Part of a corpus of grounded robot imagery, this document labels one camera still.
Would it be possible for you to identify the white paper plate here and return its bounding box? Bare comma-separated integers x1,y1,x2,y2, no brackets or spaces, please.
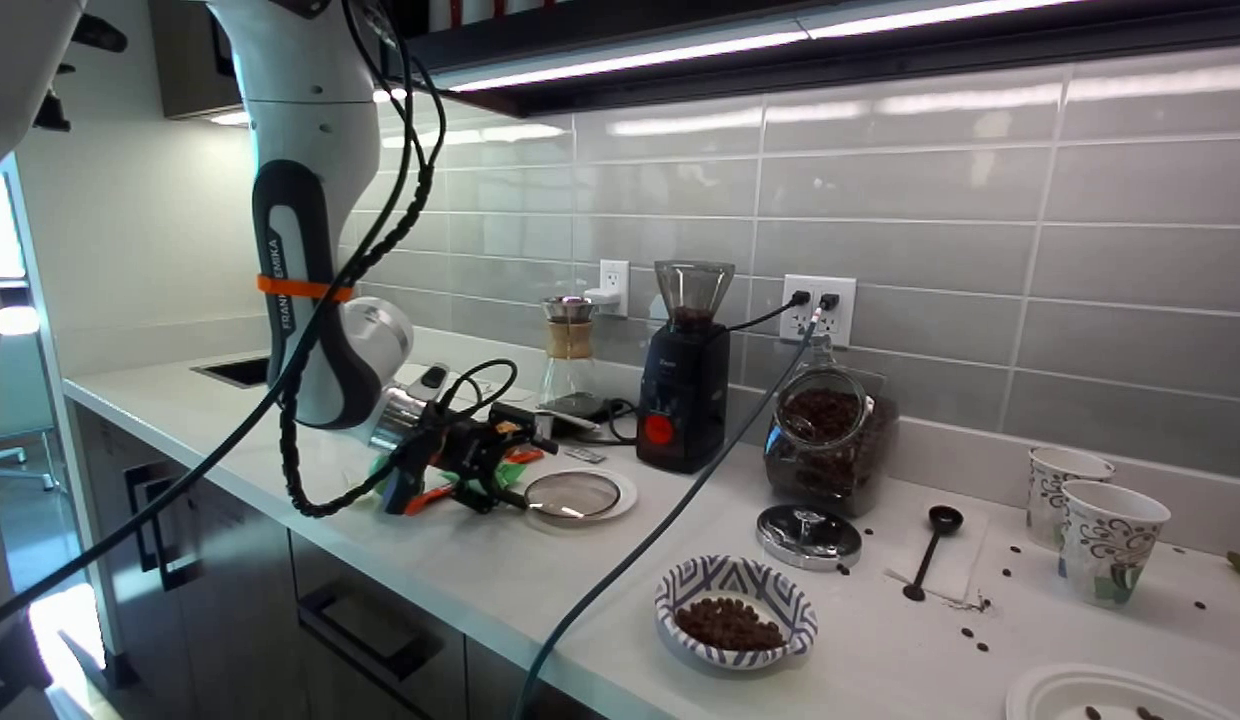
999,659,1240,720

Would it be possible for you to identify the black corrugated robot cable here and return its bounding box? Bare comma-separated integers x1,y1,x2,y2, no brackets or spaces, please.
0,0,524,634

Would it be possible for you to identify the white wall outlet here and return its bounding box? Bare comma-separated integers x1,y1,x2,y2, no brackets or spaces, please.
593,257,637,321
776,270,859,352

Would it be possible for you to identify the glass jar of coffee beans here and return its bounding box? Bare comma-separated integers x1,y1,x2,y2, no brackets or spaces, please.
760,367,904,519

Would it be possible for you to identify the patterned bowl of coffee beans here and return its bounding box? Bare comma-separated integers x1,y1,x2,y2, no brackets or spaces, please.
653,551,823,676

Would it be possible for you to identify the orange cable strap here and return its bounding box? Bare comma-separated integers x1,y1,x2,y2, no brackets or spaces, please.
252,270,360,304

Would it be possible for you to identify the black kitchen scale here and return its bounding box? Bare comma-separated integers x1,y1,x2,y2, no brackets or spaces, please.
538,386,641,448

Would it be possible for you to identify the black coffee grinder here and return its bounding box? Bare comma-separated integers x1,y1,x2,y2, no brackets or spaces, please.
634,257,742,474

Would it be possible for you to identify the black coffee scoop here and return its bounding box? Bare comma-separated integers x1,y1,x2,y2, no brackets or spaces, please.
900,498,970,602

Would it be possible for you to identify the grey base cabinet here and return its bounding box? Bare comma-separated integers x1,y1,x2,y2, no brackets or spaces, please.
68,404,614,720

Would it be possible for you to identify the dark upper cabinet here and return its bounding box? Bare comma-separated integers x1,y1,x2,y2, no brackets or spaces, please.
154,0,1240,121

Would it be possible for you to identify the white paper napkin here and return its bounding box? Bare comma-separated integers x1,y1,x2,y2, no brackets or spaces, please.
886,511,1011,611

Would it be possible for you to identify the glass pour-over carafe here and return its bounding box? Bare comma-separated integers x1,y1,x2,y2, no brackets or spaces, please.
544,292,596,404

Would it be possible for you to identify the patterned paper cup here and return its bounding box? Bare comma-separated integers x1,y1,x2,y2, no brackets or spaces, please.
1025,444,1118,551
1057,474,1178,611

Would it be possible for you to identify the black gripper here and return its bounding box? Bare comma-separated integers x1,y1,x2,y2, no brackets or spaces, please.
378,404,584,519

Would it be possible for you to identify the round metal jar lid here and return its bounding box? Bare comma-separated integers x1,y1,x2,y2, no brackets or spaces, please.
753,498,868,573

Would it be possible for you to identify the black grinder power cord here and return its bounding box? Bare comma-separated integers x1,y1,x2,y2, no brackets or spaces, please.
724,286,811,340

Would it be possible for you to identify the white charger plug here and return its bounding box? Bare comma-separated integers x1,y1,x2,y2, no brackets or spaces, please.
582,284,634,321

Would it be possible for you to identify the black cabinet handle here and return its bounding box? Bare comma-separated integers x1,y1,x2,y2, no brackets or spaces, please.
295,576,447,686
126,461,202,592

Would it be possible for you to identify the black cooktop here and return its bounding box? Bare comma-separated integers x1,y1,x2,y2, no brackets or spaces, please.
194,352,271,391

